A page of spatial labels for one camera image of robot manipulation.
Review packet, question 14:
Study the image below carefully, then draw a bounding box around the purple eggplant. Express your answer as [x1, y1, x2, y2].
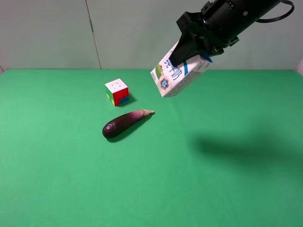
[102, 109, 155, 139]

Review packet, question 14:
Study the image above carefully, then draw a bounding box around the green table cloth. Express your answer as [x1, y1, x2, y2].
[0, 70, 303, 227]

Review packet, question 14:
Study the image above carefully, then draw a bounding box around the colourful puzzle cube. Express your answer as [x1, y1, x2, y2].
[105, 79, 129, 106]

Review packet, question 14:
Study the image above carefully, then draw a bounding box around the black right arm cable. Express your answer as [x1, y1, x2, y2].
[255, 0, 295, 24]

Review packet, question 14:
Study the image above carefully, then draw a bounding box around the white blue milk carton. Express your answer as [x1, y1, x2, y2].
[151, 44, 213, 97]

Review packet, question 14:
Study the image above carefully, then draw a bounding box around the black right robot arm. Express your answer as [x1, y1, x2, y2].
[169, 0, 280, 67]

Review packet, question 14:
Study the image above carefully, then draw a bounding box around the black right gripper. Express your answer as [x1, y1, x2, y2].
[169, 9, 239, 67]

